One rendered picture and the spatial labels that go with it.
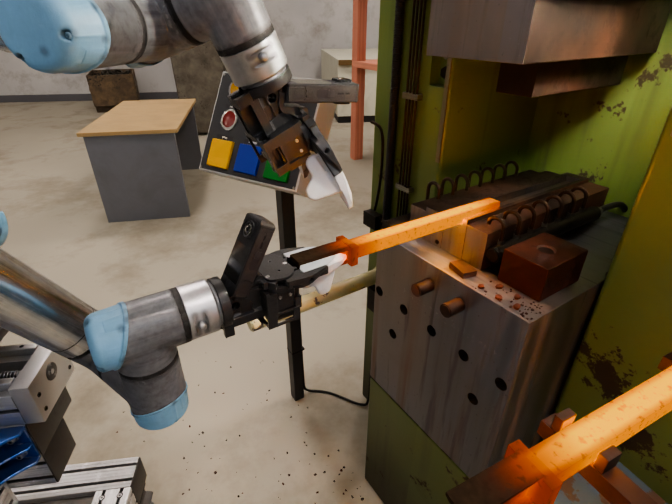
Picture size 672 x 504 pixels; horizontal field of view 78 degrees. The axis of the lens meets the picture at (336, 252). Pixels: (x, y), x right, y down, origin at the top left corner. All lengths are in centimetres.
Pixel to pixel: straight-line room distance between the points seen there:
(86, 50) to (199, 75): 516
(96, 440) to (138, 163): 199
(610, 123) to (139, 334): 106
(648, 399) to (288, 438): 130
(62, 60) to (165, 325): 29
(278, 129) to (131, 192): 283
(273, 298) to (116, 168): 281
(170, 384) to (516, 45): 68
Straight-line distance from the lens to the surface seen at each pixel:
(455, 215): 80
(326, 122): 109
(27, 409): 96
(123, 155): 329
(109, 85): 777
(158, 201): 336
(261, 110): 57
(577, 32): 82
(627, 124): 117
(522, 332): 74
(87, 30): 46
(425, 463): 117
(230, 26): 54
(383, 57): 115
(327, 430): 167
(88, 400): 201
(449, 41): 81
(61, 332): 65
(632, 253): 84
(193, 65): 561
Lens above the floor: 133
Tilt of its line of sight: 30 degrees down
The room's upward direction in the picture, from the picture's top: straight up
